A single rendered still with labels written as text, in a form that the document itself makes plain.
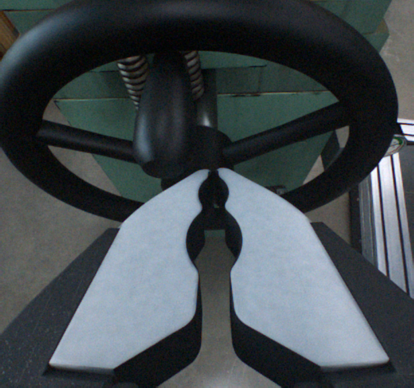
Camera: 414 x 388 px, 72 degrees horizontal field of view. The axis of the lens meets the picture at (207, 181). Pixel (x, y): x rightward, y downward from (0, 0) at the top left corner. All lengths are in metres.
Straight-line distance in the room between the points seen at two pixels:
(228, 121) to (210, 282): 0.67
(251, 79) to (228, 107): 0.06
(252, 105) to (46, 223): 0.98
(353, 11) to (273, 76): 0.11
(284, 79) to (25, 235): 1.09
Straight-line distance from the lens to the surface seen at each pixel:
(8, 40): 1.91
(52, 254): 1.20
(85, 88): 0.45
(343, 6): 0.38
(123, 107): 0.46
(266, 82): 0.42
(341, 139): 0.53
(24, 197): 1.35
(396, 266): 0.93
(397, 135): 0.47
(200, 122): 0.25
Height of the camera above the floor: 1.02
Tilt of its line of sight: 63 degrees down
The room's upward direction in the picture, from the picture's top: 4 degrees counter-clockwise
